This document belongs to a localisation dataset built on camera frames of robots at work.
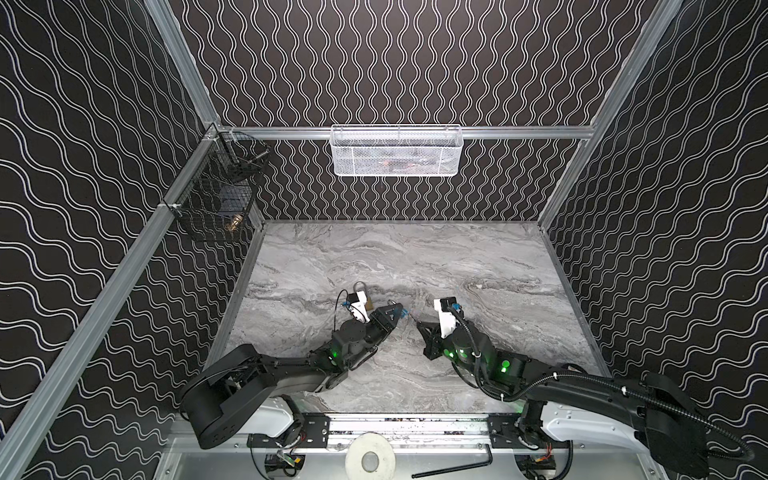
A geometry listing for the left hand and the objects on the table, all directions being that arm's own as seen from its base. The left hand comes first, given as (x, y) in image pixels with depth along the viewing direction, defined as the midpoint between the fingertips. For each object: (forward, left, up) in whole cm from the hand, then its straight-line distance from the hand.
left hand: (412, 312), depth 76 cm
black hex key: (-30, -11, -19) cm, 37 cm away
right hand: (-2, -2, -4) cm, 5 cm away
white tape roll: (-26, +11, -17) cm, 34 cm away
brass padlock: (+13, +13, -17) cm, 25 cm away
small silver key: (+9, 0, -18) cm, 20 cm away
